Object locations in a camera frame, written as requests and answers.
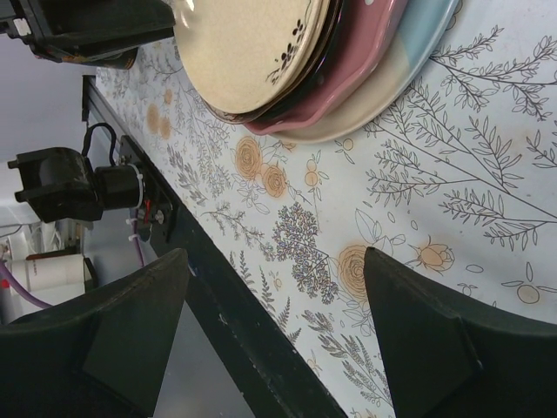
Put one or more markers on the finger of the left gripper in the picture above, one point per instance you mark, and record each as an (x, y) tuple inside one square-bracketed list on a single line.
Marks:
[(94, 28)]

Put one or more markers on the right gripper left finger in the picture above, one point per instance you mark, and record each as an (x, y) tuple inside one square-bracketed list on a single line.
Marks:
[(102, 354)]

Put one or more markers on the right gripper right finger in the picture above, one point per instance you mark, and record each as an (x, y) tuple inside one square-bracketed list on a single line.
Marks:
[(449, 355)]

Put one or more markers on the cream and black plate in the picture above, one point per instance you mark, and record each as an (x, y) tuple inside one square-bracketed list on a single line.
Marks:
[(239, 55)]

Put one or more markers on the floral table mat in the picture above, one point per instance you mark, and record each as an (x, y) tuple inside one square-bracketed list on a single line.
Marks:
[(456, 179)]

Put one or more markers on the black glossy plate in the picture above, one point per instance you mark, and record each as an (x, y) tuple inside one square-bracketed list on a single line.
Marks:
[(305, 81)]

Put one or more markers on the maroon scalloped plate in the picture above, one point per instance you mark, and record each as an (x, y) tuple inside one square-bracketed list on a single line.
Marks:
[(364, 33)]

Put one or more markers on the blue round plate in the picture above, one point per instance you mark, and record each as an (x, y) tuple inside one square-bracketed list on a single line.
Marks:
[(420, 29)]

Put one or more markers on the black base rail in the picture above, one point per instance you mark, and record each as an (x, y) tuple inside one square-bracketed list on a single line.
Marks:
[(229, 358)]

